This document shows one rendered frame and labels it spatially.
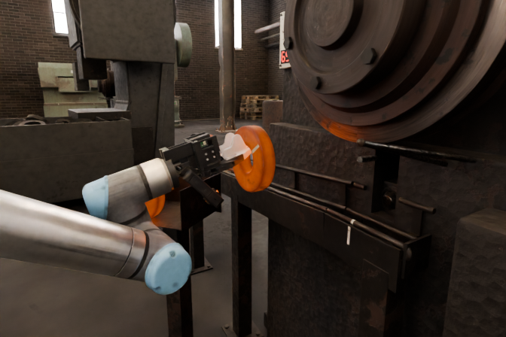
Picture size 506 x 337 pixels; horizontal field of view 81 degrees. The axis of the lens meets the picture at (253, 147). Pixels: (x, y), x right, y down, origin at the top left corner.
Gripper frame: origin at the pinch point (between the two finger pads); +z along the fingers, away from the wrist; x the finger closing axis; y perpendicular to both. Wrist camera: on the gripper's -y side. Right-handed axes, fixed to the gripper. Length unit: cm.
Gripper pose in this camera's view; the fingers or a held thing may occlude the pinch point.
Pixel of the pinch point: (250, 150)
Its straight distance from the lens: 71.0
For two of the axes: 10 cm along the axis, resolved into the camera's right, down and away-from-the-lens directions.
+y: -2.3, -9.3, -2.9
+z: 8.4, -3.4, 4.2
